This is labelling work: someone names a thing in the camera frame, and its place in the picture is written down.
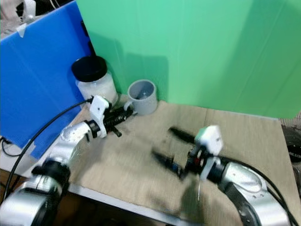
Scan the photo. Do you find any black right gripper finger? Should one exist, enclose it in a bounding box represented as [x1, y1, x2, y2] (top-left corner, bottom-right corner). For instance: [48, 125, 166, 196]
[168, 126, 199, 145]
[151, 149, 187, 180]

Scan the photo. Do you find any clear jar with black lid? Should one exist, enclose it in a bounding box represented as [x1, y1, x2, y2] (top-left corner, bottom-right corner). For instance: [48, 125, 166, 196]
[71, 55, 119, 106]

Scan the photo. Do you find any blue plastic board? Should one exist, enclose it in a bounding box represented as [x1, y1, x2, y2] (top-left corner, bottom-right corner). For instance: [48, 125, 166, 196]
[0, 0, 94, 159]

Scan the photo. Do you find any green plastic board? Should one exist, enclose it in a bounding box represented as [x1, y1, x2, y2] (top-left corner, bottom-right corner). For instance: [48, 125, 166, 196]
[75, 0, 301, 119]

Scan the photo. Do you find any white tape piece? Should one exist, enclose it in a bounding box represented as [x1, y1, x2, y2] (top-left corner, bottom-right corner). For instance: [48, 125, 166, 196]
[16, 23, 28, 38]

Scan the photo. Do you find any white background object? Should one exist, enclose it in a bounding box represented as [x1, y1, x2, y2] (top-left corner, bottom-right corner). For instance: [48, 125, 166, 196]
[23, 0, 37, 23]

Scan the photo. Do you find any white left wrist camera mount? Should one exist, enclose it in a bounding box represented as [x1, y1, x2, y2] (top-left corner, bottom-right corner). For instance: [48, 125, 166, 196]
[89, 95, 112, 138]

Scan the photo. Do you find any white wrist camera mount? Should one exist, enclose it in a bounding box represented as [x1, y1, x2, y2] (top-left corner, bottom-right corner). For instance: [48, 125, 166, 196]
[89, 95, 112, 138]
[195, 124, 224, 182]

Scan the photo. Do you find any grey cup with handle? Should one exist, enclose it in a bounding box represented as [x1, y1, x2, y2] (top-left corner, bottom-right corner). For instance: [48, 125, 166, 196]
[126, 79, 158, 116]

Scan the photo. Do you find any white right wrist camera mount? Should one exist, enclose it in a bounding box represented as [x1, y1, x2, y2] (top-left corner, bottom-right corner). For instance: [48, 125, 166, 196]
[195, 124, 224, 182]

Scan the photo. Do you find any black floor cable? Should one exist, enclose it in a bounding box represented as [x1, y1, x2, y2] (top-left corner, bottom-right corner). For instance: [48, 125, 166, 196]
[0, 137, 25, 158]

